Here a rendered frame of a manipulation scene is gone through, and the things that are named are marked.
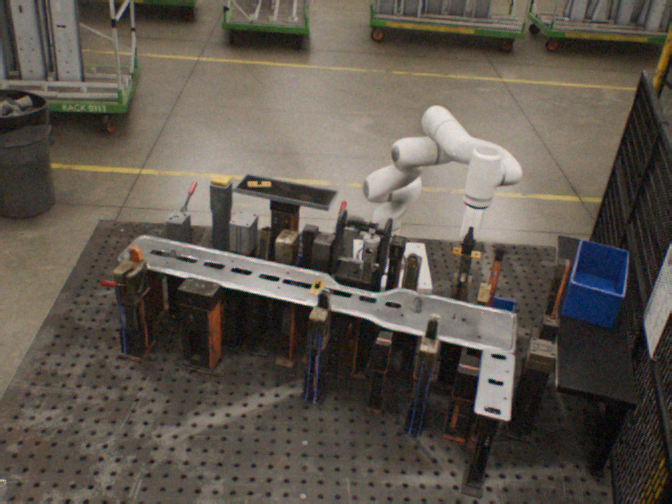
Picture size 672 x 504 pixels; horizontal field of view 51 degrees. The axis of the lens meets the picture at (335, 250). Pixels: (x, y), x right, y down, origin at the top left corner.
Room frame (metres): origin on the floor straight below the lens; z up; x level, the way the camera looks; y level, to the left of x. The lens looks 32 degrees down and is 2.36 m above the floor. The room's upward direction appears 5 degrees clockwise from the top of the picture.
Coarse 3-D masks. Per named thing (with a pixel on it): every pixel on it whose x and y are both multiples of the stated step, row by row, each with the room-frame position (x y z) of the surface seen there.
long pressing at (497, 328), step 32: (128, 256) 2.02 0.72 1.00; (160, 256) 2.04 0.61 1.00; (192, 256) 2.06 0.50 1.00; (224, 256) 2.07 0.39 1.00; (256, 288) 1.90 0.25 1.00; (288, 288) 1.91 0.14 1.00; (352, 288) 1.94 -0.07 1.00; (384, 320) 1.78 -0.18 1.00; (416, 320) 1.80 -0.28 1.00; (448, 320) 1.81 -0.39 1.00; (480, 320) 1.83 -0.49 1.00; (512, 320) 1.84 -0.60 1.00; (512, 352) 1.69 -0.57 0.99
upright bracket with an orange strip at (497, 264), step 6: (498, 252) 1.95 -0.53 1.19; (504, 252) 1.95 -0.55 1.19; (498, 258) 1.95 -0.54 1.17; (492, 264) 1.95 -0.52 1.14; (498, 264) 1.95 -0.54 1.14; (492, 270) 1.95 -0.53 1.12; (498, 270) 1.95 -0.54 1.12; (492, 276) 1.95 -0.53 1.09; (498, 276) 1.95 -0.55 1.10; (492, 282) 1.95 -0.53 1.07; (492, 288) 1.95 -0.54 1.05; (492, 294) 1.95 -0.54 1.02; (492, 300) 1.95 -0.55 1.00; (474, 354) 1.95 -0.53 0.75
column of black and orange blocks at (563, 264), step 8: (560, 264) 1.90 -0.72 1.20; (568, 264) 1.90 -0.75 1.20; (560, 272) 1.90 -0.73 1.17; (560, 280) 1.90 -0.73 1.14; (552, 288) 1.90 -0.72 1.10; (560, 288) 1.90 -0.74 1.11; (552, 296) 1.90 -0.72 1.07; (560, 296) 1.89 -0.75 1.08; (552, 304) 1.90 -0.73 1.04; (544, 312) 1.92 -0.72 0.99; (552, 312) 1.90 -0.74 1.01
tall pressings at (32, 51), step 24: (0, 0) 5.74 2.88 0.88; (24, 0) 5.54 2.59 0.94; (48, 0) 5.62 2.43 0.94; (72, 0) 5.62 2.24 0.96; (0, 24) 5.55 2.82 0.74; (24, 24) 5.52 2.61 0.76; (72, 24) 5.58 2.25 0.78; (0, 48) 5.51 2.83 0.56; (24, 48) 5.51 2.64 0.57; (48, 48) 5.80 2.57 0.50; (72, 48) 5.57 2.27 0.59; (0, 72) 5.46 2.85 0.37; (24, 72) 5.50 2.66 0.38; (72, 72) 5.55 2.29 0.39
